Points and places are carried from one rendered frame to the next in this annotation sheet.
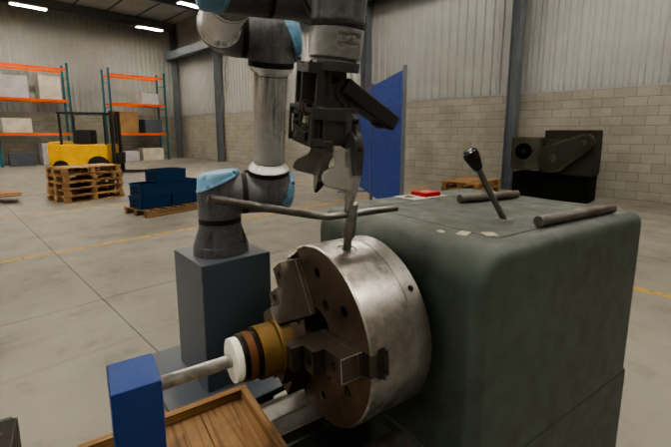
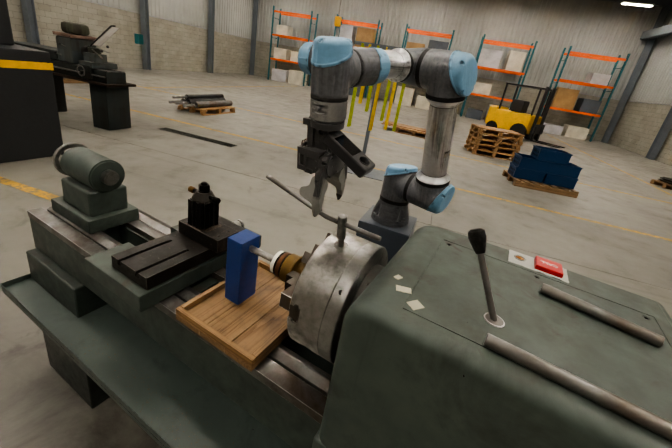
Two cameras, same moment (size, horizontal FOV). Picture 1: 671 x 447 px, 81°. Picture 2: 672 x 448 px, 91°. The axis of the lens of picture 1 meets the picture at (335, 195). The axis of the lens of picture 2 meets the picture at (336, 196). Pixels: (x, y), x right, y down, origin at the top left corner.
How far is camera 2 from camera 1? 0.70 m
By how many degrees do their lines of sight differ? 59
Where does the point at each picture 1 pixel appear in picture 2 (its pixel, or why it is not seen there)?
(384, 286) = (325, 277)
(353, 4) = (318, 86)
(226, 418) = not seen: hidden behind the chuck
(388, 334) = (305, 302)
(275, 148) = (431, 162)
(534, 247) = (418, 340)
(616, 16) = not seen: outside the picture
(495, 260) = (361, 312)
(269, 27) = (434, 67)
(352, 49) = (319, 115)
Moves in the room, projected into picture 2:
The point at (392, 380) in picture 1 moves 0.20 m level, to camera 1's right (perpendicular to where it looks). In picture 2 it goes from (300, 329) to (339, 408)
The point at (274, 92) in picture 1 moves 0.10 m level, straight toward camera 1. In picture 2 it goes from (435, 119) to (413, 117)
